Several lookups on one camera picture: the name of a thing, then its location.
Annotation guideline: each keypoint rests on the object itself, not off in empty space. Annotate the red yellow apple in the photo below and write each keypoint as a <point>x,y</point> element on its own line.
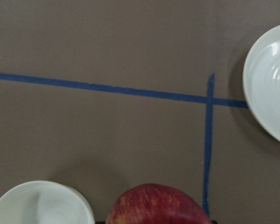
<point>156,204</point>

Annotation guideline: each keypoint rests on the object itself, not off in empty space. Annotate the white round plate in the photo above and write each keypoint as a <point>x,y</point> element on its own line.
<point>261,81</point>

